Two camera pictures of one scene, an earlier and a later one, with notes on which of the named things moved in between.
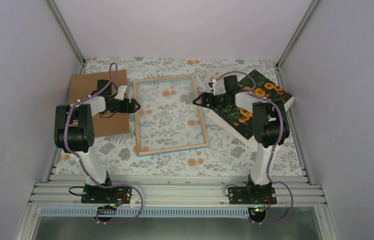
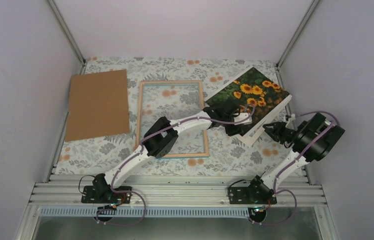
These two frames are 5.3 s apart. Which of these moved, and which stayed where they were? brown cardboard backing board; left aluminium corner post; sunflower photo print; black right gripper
Moved: black right gripper
Stayed: left aluminium corner post; sunflower photo print; brown cardboard backing board
